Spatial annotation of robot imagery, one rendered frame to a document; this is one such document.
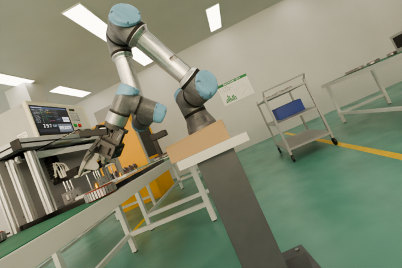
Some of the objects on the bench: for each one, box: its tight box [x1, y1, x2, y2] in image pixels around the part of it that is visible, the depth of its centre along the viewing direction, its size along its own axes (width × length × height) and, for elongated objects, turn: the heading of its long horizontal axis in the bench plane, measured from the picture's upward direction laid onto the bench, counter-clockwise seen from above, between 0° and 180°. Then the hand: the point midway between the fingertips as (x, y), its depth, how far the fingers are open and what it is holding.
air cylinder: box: [61, 187, 82, 205], centre depth 115 cm, size 5×8×6 cm
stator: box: [83, 181, 117, 203], centre depth 83 cm, size 11×11×4 cm
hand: (90, 171), depth 84 cm, fingers open, 14 cm apart
